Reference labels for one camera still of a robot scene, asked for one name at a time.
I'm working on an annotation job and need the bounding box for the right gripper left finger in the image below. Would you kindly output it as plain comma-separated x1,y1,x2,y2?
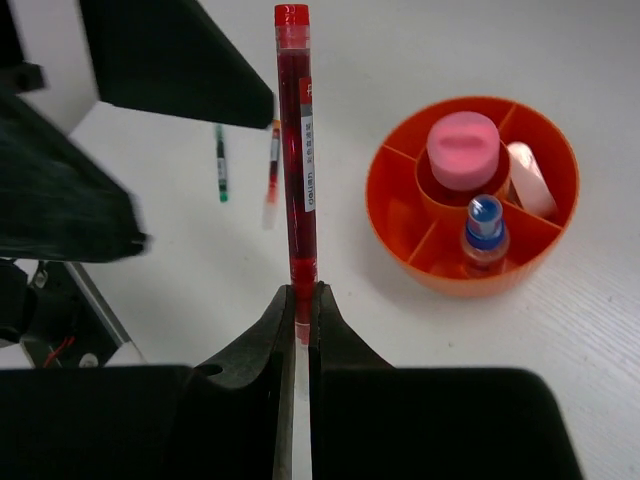
1,285,295,479

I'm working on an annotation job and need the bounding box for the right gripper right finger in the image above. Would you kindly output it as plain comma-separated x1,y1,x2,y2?
308,283,583,479

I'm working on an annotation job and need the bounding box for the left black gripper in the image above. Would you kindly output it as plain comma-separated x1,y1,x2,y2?
1,1,274,263

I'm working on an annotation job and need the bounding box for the green pen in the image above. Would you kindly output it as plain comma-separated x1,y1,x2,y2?
215,124,228,203

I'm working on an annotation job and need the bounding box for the clear blue spray bottle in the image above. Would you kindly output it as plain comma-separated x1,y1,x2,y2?
461,194,510,278

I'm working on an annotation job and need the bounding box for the orange capped red pen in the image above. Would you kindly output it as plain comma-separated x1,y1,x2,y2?
263,120,281,230

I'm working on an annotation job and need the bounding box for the pink white eraser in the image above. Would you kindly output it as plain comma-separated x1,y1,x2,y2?
507,142,557,219

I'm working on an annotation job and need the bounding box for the pink capped glue bottle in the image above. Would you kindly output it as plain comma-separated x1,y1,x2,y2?
426,111,500,192

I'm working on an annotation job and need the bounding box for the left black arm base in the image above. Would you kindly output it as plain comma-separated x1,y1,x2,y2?
1,258,146,369

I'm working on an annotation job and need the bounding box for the orange round divided container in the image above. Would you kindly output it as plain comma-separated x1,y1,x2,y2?
365,96,580,297

